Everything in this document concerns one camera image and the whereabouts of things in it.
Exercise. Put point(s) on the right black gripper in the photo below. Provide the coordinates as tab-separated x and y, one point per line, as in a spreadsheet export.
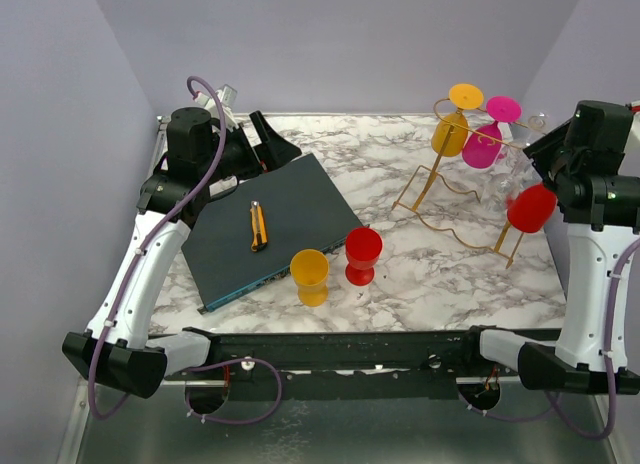
544	148

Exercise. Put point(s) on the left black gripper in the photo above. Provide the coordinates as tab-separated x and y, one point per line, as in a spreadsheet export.
271	153

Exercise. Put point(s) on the yellow plastic wine glass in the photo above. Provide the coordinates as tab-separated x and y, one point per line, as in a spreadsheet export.
309	269

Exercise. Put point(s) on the gold wire glass rack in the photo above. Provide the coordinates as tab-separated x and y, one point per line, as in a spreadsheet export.
446	196

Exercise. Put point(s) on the red plastic wine glass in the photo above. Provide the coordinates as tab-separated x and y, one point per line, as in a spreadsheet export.
363	247

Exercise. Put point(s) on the clear wine glass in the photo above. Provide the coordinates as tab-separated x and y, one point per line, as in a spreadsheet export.
514	171

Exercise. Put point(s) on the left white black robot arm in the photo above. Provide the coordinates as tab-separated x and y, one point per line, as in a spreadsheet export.
145	264

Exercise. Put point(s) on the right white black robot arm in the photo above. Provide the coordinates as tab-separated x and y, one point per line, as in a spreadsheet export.
579	162

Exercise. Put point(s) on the magenta plastic wine glass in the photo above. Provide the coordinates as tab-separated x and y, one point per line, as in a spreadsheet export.
484	145

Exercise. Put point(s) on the orange utility knife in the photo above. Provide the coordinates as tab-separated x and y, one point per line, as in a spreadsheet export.
258	226

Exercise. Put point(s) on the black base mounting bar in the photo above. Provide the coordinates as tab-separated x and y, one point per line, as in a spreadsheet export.
329	366

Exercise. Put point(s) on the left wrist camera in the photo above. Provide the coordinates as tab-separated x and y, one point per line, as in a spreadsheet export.
226	95

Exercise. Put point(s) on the dark blue network switch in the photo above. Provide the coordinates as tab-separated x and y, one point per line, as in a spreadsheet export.
302	209

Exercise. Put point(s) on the aluminium extrusion rail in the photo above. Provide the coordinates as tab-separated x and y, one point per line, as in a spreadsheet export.
195	383

